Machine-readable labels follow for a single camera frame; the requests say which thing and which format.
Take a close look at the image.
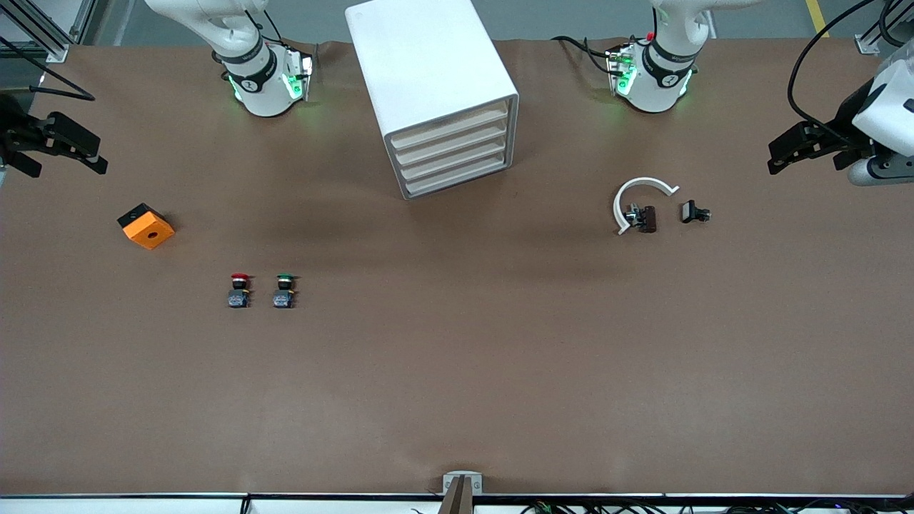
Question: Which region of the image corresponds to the orange and black button box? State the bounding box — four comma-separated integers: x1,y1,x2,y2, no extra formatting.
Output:
117,203,176,251

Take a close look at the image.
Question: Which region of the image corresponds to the dark brown terminal block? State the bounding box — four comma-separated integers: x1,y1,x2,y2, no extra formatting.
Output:
623,204,658,234

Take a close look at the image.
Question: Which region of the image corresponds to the brown table cover sheet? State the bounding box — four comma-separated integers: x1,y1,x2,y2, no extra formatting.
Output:
0,37,914,497

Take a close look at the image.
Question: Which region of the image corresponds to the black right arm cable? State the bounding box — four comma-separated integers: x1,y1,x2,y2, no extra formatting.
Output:
0,34,96,101

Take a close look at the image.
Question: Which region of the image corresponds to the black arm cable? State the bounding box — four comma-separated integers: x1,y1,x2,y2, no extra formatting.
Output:
787,0,914,143
0,34,96,101

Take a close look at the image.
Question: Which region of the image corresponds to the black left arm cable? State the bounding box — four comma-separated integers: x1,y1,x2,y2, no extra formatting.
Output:
787,0,914,143

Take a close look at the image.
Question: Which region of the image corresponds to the aluminium frame profile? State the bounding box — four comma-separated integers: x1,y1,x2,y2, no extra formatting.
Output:
0,0,99,65
855,0,914,56

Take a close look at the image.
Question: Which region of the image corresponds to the white curved plastic ring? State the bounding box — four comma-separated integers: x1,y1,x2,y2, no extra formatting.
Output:
613,176,681,236

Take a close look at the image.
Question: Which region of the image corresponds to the white table edge rail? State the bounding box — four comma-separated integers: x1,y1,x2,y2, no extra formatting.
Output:
0,493,914,514

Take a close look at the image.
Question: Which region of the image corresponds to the grey metal bracket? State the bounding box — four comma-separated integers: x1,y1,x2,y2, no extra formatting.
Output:
443,471,483,495

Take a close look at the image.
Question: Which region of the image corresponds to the dark camera mount bar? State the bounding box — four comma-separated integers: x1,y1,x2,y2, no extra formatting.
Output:
437,477,475,514

